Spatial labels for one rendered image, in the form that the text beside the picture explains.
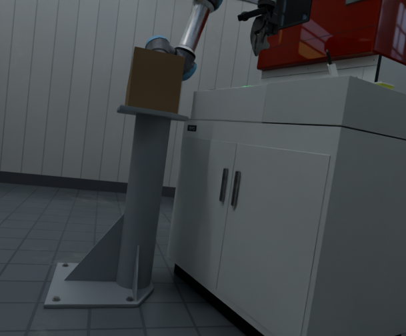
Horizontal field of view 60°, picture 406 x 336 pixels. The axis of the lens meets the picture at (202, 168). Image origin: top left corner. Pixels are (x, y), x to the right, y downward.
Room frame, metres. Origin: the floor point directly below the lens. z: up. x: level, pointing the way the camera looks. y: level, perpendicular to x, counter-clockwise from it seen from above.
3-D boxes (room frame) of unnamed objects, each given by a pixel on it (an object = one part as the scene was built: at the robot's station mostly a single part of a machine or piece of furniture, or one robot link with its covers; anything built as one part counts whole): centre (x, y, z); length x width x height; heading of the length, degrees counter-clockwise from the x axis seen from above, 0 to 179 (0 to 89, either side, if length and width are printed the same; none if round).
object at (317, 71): (2.01, -0.52, 1.02); 0.81 x 0.03 x 0.40; 32
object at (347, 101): (1.35, -0.55, 0.89); 0.62 x 0.35 x 0.14; 122
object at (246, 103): (1.59, -0.09, 0.89); 0.55 x 0.09 x 0.14; 32
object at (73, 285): (1.59, 0.35, 0.41); 0.51 x 0.44 x 0.82; 107
